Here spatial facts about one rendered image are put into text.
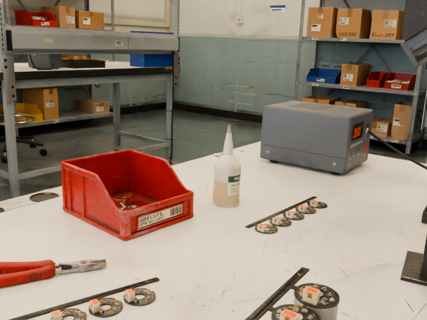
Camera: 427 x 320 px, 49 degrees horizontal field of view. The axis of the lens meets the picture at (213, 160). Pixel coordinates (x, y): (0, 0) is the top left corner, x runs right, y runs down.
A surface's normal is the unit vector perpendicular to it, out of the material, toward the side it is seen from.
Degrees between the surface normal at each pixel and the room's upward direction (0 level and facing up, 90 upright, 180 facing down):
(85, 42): 90
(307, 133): 90
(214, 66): 90
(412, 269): 0
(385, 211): 0
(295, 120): 90
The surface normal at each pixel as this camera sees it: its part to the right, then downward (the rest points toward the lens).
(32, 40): 0.79, 0.18
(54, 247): 0.04, -0.97
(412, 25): -0.46, 0.21
